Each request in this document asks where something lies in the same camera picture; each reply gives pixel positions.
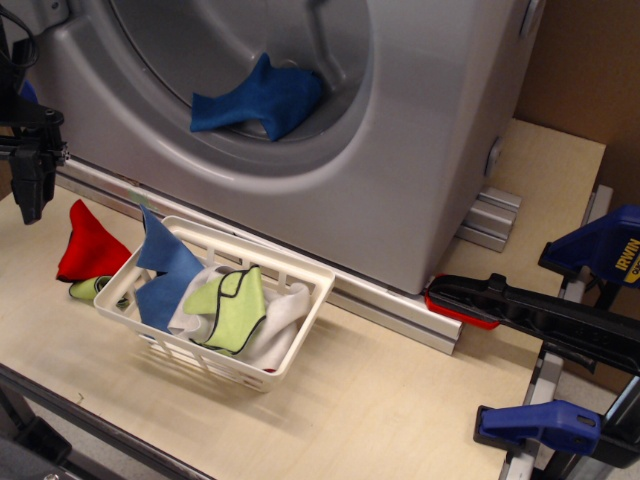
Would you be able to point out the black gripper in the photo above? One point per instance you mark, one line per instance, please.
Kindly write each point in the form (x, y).
(33, 151)

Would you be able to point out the dark blue cloth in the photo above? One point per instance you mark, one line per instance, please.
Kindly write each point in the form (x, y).
(280, 99)

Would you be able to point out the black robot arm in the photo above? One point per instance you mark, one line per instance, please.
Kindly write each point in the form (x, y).
(16, 62)

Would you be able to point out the grey toy laundry machine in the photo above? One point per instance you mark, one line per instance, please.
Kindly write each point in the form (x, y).
(377, 180)

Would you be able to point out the red cloth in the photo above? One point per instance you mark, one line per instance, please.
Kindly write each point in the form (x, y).
(91, 251)

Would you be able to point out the small green cloth on table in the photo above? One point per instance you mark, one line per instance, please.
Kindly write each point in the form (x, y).
(90, 288)

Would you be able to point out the light blue cloth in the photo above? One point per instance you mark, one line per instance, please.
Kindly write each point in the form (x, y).
(175, 267)

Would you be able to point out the green cloth black trim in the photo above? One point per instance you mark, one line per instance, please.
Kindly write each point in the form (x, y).
(233, 305)

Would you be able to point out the white plastic basket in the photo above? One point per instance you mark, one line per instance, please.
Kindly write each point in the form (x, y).
(280, 274)

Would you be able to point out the white cloth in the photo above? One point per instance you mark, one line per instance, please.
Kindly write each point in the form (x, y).
(272, 338)

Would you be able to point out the short aluminium extrusion block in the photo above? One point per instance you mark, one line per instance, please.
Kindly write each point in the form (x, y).
(491, 218)

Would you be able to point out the cardboard box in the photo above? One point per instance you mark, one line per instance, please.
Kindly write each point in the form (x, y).
(583, 79)

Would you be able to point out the blue Irwin clamp upper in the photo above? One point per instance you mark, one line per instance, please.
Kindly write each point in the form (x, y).
(608, 246)

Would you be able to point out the blue clamp lower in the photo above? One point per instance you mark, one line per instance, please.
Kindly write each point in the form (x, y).
(559, 425)

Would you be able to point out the metal table frame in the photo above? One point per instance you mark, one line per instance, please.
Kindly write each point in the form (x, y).
(45, 436)

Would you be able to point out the aluminium extrusion rail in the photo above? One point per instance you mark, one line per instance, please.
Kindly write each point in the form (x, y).
(403, 313)

